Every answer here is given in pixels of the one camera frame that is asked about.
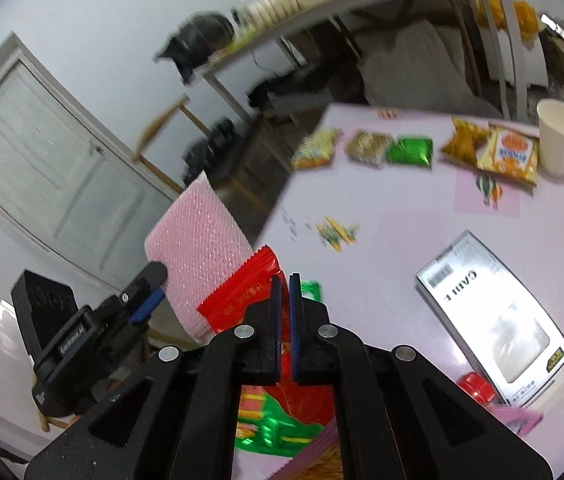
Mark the small green snack packet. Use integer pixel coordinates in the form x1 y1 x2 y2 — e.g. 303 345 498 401
386 135 434 168

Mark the green snack bag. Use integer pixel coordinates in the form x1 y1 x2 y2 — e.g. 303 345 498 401
234 280 330 458

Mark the small red cap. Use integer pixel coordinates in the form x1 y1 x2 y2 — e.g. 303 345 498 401
457 371 495 405

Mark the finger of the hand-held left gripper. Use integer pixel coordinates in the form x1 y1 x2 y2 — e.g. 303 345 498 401
129 287 167 325
134 261 168 301

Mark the black clothes pile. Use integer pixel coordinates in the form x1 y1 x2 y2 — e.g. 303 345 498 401
247 67 338 111

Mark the white door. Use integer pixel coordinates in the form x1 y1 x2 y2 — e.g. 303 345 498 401
0 32 185 286

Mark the grey cushion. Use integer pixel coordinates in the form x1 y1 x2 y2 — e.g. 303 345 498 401
359 20 513 121

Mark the black clothing bundle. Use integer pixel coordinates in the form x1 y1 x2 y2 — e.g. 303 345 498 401
182 116 243 183

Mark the bag of white buns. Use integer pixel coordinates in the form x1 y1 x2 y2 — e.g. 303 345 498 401
242 0 308 28

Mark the orange plastic bag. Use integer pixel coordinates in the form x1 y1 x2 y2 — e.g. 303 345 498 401
477 0 545 41

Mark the pink plastic packet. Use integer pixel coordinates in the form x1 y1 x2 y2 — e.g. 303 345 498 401
489 402 545 433

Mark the red snack wrapper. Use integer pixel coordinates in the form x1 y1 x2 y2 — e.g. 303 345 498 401
197 246 335 428

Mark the white cardboard box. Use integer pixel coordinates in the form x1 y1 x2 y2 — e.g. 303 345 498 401
415 230 564 408

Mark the yellow packet orange label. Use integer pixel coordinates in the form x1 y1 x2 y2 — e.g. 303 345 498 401
475 125 542 188

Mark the orange crisp packet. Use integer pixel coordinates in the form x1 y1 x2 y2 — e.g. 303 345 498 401
439 116 490 165

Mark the yellow snack packet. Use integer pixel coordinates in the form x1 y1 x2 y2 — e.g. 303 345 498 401
290 127 341 170

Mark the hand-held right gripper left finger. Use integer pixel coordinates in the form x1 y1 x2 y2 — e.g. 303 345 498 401
24 274 284 480

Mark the brown snack packet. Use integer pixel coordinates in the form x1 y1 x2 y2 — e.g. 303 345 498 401
344 130 395 167

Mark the white paper cup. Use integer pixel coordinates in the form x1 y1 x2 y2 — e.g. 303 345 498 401
536 98 564 177

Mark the pink textured packet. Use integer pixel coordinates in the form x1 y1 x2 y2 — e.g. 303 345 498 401
143 171 255 337

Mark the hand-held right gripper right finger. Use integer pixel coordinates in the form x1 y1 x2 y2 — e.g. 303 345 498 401
288 273 555 480

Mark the grey bag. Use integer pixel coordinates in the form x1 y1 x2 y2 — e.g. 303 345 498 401
154 11 238 83

